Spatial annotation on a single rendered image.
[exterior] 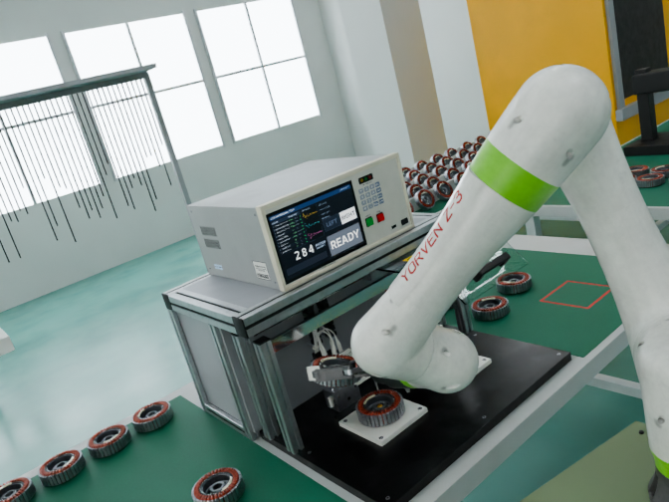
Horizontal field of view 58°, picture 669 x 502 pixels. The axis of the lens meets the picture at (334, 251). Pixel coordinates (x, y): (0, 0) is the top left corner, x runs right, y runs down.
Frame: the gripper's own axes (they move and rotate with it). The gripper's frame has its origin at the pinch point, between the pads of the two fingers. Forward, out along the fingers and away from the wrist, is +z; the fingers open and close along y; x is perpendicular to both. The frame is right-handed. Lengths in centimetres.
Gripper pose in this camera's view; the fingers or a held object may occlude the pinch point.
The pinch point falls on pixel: (335, 367)
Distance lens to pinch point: 133.3
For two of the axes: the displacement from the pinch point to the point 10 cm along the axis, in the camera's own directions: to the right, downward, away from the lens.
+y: -8.2, 1.2, -5.6
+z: -5.3, 1.9, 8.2
